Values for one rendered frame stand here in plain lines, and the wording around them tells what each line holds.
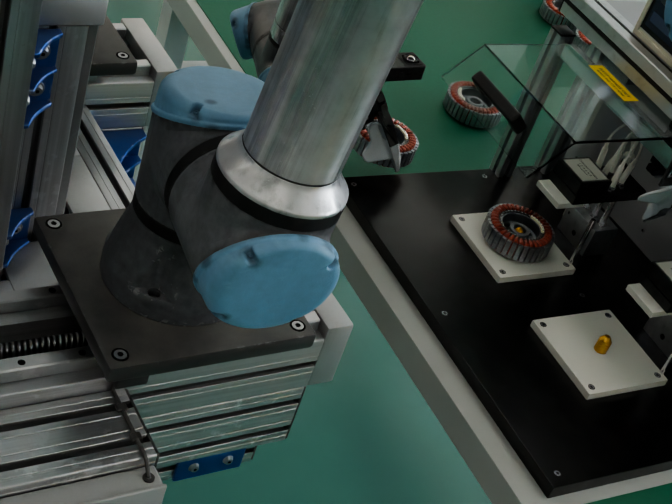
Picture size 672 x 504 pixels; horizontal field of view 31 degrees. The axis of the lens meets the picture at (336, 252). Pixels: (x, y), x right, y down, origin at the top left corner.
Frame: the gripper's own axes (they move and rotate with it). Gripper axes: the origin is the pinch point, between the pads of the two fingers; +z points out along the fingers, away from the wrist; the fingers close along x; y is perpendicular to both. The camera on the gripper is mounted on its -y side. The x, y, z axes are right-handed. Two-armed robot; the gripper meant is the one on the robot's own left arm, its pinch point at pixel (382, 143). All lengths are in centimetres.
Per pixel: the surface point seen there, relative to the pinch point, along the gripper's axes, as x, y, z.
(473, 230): 19.9, -5.2, 5.7
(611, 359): 50, -11, 9
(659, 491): 70, -5, 9
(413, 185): 6.7, -1.5, 5.0
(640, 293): 46.5, -17.9, 1.5
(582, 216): 23.1, -22.9, 10.7
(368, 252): 19.3, 12.0, 0.0
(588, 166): 22.5, -24.6, 0.6
